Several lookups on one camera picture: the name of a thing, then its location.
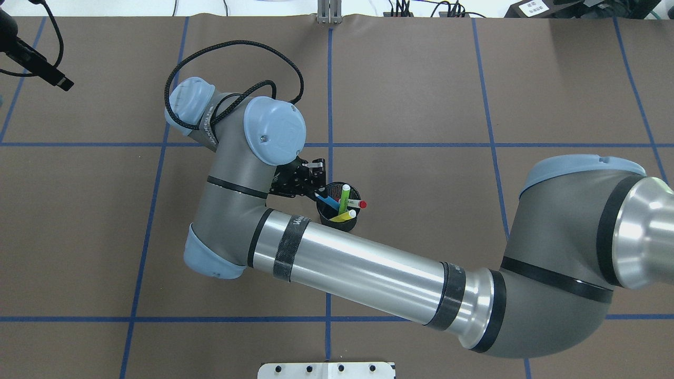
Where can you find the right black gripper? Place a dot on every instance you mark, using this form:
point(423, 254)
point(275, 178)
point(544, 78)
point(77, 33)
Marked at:
point(289, 181)

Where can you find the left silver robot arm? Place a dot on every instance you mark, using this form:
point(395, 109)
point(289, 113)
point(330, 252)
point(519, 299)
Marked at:
point(28, 57)

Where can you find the black mesh pen cup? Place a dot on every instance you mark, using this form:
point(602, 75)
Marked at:
point(326, 212)

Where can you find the red capped white marker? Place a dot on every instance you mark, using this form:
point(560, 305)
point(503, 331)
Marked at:
point(356, 203)

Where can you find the blue marker pen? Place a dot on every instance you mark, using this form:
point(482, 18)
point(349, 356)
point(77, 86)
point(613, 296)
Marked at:
point(328, 200)

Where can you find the white pedestal column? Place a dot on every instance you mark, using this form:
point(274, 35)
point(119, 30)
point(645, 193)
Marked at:
point(328, 370)

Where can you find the aluminium frame post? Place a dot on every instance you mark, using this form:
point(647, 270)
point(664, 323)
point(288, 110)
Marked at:
point(329, 12)

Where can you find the green highlighter pen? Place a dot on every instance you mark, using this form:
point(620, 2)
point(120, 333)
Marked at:
point(345, 194)

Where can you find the yellow highlighter pen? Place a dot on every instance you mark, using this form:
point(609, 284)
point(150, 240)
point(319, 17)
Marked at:
point(344, 217)

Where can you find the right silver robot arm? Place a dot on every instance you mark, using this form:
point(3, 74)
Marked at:
point(585, 226)

